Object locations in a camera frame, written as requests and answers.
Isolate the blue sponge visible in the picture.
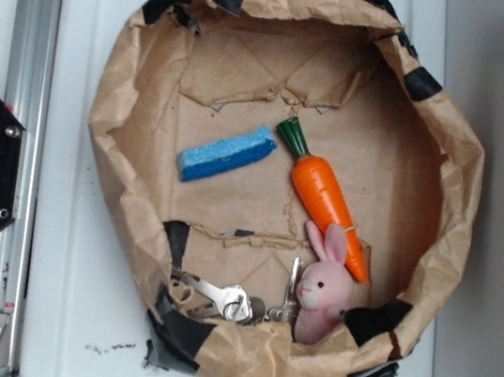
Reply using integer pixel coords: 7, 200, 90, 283
176, 126, 278, 182

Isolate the orange toy carrot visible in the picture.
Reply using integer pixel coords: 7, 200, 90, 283
277, 116, 369, 283

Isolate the silver key bunch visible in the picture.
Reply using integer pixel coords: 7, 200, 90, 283
172, 267, 267, 325

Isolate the pink plush bunny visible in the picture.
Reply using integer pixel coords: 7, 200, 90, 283
293, 221, 355, 345

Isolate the single silver key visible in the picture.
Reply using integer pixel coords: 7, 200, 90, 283
267, 257, 303, 324

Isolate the brown paper bag bin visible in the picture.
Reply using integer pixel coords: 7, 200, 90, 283
88, 0, 484, 377

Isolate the aluminium frame rail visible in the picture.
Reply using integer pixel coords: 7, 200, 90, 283
0, 0, 62, 377

